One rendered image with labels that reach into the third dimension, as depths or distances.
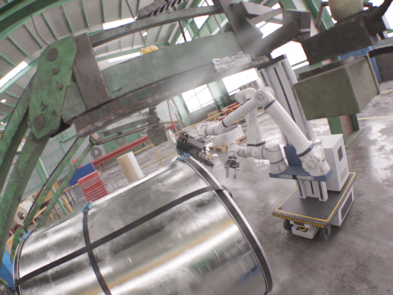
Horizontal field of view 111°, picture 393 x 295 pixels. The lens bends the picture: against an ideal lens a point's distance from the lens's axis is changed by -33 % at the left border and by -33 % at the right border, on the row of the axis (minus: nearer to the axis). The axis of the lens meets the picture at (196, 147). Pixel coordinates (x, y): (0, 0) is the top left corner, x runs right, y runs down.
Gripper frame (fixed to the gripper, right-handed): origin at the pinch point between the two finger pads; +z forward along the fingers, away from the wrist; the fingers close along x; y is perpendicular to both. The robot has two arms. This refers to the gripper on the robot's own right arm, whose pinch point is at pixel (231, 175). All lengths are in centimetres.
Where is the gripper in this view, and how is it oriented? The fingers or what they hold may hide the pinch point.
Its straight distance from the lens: 180.6
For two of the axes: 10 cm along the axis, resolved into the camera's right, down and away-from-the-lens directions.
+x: 9.5, 2.5, 2.0
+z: -1.2, 8.6, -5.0
